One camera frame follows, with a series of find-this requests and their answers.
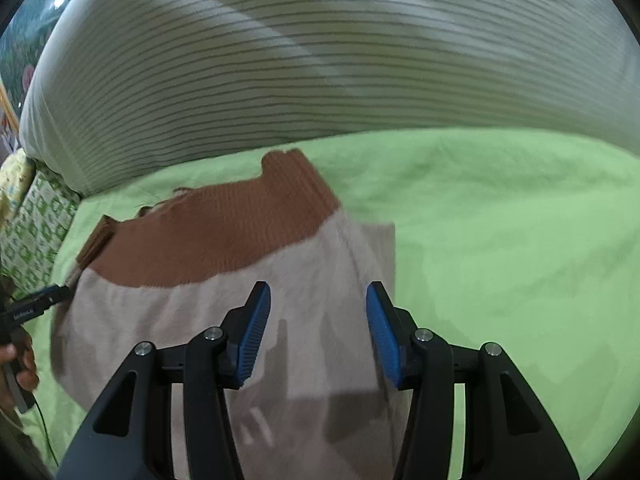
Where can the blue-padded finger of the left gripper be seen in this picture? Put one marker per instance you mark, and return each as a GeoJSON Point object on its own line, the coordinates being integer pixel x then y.
{"type": "Point", "coordinates": [54, 294]}

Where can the beige knit sweater brown trim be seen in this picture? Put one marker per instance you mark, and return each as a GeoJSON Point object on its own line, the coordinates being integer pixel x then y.
{"type": "Point", "coordinates": [317, 405]}

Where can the striped white green duvet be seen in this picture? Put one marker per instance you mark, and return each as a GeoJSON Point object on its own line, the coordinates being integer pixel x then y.
{"type": "Point", "coordinates": [126, 87]}

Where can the yellow printed quilt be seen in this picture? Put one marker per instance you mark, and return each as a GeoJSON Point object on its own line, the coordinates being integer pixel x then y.
{"type": "Point", "coordinates": [17, 172]}

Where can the person's left hand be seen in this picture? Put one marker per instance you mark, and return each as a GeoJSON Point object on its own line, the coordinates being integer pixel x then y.
{"type": "Point", "coordinates": [20, 349]}

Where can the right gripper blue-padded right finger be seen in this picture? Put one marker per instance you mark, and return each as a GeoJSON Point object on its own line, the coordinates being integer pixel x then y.
{"type": "Point", "coordinates": [508, 433]}

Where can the green bed sheet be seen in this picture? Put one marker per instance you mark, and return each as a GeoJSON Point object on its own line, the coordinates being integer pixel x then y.
{"type": "Point", "coordinates": [526, 237]}

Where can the gold framed floral painting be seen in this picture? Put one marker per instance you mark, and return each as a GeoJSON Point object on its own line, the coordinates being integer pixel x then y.
{"type": "Point", "coordinates": [22, 42]}

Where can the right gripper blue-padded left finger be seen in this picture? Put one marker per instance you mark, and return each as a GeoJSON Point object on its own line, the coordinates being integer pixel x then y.
{"type": "Point", "coordinates": [127, 432]}

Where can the green white patterned pillow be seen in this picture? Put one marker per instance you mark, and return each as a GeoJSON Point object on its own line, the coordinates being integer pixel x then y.
{"type": "Point", "coordinates": [31, 241]}

